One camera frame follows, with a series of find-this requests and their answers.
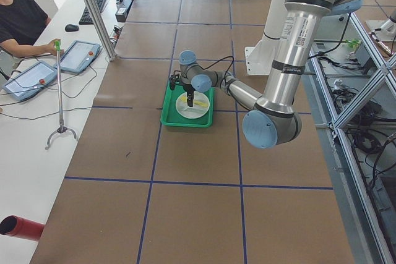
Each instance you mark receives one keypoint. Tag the person in black shirt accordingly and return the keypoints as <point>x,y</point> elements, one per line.
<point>22,23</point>

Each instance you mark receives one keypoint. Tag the blue teach pendant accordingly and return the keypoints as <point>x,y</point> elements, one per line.
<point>31,81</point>
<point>79,56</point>

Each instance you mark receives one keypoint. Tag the green plastic tray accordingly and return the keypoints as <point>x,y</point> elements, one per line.
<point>170,116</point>

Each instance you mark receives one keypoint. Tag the pale grey plastic fork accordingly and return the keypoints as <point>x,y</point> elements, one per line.
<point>196,109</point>

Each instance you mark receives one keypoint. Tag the red cylinder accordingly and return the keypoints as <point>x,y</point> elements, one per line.
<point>15,226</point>

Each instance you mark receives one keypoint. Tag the aluminium side frame rail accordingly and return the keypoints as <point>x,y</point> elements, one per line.
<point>353,80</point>

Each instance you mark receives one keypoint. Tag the near blue teach pendant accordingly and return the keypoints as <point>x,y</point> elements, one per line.
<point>31,81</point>

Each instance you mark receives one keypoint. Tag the metal reacher grabber tool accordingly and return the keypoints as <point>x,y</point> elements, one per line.
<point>62,128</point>

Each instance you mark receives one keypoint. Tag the aluminium frame post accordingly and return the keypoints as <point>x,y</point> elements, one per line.
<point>100,28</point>

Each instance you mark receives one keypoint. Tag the black computer box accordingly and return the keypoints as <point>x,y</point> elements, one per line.
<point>123,8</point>

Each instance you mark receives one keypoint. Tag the black orange power strip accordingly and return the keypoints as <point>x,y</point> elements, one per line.
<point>116,32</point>

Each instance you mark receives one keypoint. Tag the far blue teach pendant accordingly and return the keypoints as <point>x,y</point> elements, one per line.
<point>79,56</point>

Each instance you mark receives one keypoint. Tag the black computer mouse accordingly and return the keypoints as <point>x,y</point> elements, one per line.
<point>71,28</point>

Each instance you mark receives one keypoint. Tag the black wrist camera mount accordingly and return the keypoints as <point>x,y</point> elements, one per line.
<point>174,79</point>

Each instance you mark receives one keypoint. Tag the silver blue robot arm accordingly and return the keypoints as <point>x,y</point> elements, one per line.
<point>271,119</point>

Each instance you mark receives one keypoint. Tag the person's hand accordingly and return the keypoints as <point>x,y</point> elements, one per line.
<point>53,46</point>

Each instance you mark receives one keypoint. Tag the yellow plastic spoon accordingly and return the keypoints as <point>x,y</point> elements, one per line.
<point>197,102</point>

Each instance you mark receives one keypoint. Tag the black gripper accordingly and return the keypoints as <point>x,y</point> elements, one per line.
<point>187,88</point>

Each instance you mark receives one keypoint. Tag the white round plate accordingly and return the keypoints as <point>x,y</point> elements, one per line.
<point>192,114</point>

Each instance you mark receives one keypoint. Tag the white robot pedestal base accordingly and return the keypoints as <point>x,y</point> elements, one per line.
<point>259,58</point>

